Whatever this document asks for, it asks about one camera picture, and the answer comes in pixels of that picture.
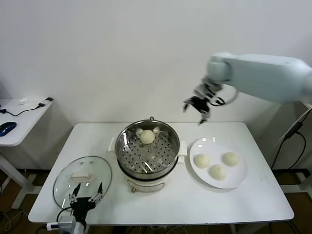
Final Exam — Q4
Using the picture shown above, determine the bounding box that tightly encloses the white round plate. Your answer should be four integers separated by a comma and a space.
189, 137, 249, 190

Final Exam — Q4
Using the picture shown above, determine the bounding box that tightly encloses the white steamed baozi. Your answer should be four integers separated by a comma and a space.
139, 129, 155, 145
222, 152, 240, 167
209, 164, 227, 181
194, 153, 211, 169

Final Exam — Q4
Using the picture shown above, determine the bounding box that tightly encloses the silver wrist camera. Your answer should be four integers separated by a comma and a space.
194, 82, 220, 100
58, 214, 78, 234

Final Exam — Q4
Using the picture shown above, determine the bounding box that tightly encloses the black desk cable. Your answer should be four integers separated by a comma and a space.
0, 103, 46, 117

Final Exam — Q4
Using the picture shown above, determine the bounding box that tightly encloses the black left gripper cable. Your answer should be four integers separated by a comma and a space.
46, 206, 74, 231

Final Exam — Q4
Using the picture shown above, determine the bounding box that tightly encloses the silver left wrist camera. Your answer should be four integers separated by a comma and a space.
58, 214, 78, 234

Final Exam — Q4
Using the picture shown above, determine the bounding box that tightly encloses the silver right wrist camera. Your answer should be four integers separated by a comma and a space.
194, 82, 220, 100

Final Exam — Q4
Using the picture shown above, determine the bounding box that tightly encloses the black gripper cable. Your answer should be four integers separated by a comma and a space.
210, 85, 239, 107
46, 206, 74, 231

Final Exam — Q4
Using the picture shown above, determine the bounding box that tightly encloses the white side desk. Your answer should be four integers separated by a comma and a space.
0, 97, 54, 210

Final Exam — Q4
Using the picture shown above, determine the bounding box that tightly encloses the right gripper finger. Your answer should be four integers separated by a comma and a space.
182, 97, 195, 113
197, 111, 211, 126

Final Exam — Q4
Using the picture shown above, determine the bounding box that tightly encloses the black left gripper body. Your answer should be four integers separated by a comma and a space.
70, 196, 97, 221

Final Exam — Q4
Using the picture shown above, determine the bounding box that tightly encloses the blue computer mouse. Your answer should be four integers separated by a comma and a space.
0, 121, 18, 137

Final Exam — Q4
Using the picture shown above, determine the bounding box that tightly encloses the thin white cable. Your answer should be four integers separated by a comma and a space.
273, 110, 310, 148

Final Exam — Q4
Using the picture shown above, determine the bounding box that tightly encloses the stainless steel steamer basket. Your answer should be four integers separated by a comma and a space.
108, 119, 188, 180

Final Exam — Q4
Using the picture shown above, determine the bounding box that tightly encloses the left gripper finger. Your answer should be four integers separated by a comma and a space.
88, 182, 104, 203
68, 182, 81, 203

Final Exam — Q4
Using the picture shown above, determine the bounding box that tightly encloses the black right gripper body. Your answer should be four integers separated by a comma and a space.
191, 96, 212, 115

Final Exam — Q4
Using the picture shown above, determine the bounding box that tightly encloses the white side stand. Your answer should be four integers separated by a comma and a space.
293, 101, 312, 194

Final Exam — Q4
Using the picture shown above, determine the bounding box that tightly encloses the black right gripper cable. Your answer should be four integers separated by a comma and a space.
210, 85, 239, 107

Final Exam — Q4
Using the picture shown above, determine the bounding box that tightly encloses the glass lid with white handle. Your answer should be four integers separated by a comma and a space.
53, 156, 113, 210

